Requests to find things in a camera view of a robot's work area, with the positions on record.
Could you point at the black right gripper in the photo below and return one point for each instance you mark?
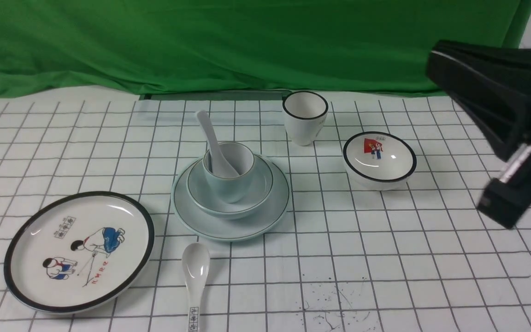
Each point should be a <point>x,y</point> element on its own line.
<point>493,86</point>

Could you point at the pale blue plate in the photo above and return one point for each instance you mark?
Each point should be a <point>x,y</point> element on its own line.
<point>266,216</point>

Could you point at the pale blue cup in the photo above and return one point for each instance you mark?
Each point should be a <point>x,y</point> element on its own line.
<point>243,160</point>

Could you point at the black-rimmed cartoon plate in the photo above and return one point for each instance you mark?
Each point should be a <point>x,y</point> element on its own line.
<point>79,252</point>

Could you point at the green backdrop cloth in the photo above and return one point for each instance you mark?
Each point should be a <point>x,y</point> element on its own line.
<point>175,46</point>

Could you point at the black-rimmed white cup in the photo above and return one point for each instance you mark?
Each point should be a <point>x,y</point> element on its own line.
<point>304,114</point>

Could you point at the black-rimmed cartoon bowl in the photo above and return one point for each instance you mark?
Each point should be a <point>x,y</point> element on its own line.
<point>378,161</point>

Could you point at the pale blue bowl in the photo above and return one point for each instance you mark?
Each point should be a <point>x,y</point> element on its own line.
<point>209,202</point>

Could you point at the white spoon with lettering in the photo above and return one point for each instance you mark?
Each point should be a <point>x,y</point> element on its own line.
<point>196,262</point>

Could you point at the plain white ceramic spoon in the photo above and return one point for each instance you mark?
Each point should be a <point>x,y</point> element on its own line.
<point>220,166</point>

